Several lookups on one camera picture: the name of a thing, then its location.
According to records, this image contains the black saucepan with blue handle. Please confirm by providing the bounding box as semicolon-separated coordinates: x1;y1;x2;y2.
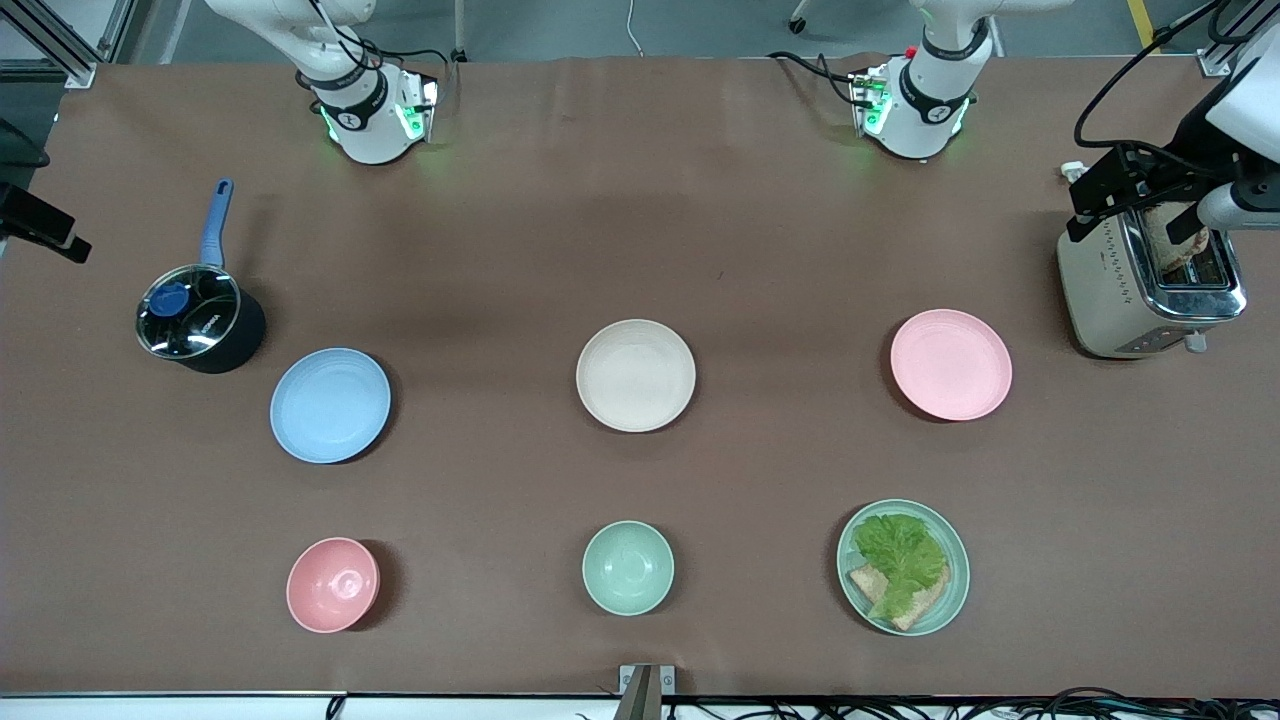
135;178;268;376

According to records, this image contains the brown bread slice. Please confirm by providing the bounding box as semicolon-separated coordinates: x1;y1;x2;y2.
868;570;952;632
847;563;893;605

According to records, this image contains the glass lid with blue knob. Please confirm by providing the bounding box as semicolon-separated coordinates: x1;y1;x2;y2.
136;264;242;360

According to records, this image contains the black looping cable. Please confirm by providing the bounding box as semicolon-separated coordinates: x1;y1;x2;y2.
1073;0;1241;173

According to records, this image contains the pink bowl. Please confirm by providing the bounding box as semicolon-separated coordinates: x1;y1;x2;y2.
286;537;382;634

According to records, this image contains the pink plate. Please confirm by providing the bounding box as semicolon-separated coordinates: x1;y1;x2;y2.
889;308;1014;423

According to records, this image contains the black cable bundle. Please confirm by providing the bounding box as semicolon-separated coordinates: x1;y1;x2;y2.
690;686;1280;720

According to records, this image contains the green lettuce leaf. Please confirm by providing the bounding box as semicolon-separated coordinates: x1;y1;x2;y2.
851;512;949;622

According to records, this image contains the toast slice in toaster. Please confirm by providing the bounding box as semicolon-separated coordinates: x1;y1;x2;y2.
1143;204;1213;273

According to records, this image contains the beige plate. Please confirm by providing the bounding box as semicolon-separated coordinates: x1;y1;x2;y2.
575;318;698;434

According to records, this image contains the blue plate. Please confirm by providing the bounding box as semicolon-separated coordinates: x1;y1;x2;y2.
269;347;393;465

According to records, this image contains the silver toaster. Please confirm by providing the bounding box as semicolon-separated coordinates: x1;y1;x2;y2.
1056;198;1249;362

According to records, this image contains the green plate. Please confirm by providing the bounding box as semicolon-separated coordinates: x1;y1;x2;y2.
836;498;972;638

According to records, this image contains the brown table cover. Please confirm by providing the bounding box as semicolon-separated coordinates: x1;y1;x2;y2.
0;55;1280;699

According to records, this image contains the green bowl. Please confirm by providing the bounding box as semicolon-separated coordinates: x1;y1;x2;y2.
581;520;676;617

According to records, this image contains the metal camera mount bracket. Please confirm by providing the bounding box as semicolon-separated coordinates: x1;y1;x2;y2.
618;664;677;720

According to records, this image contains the black arm base cable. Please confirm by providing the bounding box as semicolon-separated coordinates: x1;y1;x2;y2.
300;0;453;73
766;50;873;105

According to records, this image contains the aluminium frame profile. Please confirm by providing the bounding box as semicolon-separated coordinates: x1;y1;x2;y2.
0;0;136;89
1196;0;1269;79

